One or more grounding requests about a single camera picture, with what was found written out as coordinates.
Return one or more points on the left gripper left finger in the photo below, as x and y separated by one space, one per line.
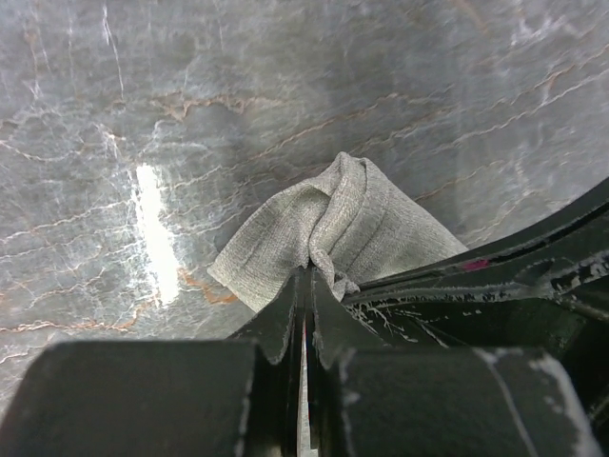
238 396

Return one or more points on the grey cloth napkin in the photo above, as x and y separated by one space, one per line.
350 222

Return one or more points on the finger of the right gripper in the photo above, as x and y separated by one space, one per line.
577 214
558 309

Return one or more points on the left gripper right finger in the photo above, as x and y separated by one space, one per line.
367 398

